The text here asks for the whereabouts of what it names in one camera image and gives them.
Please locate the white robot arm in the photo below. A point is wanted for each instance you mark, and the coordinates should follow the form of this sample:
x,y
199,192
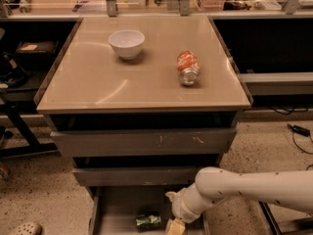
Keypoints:
x,y
288,189

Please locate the grey middle drawer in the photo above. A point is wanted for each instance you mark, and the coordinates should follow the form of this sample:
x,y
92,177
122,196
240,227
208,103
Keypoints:
x,y
136,176

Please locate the white perforated clog shoe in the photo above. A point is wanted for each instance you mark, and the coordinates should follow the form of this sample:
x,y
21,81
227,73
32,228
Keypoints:
x,y
27,228

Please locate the orange soda can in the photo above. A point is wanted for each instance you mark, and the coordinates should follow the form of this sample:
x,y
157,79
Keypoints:
x,y
188,68

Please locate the grey top drawer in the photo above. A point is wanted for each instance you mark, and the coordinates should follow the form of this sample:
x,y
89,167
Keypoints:
x,y
144,142

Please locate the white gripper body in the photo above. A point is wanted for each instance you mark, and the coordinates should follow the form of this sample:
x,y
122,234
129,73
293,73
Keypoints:
x,y
179,205

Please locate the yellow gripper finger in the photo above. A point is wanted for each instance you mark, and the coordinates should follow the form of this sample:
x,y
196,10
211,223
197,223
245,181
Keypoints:
x,y
172,196
175,227

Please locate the green soda can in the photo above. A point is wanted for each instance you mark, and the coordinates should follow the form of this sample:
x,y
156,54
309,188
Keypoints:
x,y
148,221

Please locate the black power adapter with cable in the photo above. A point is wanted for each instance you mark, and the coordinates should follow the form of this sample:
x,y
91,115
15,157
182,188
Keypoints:
x,y
296,129

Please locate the grey drawer cabinet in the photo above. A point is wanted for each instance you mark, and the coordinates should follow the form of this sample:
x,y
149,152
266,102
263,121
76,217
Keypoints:
x,y
94,89

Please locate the grey bottom drawer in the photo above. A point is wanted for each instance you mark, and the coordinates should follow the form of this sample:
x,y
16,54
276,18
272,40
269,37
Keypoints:
x,y
116,208

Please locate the black bag on shelf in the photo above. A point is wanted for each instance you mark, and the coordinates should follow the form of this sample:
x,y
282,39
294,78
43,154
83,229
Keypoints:
x,y
36,56

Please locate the black table leg frame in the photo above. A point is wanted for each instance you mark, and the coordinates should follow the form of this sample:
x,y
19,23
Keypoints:
x,y
13,110

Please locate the white bowl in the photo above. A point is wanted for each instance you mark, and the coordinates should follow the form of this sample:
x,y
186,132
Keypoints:
x,y
127,44

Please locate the grey drawer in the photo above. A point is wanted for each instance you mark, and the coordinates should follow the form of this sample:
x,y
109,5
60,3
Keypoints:
x,y
136,176
116,208
144,142

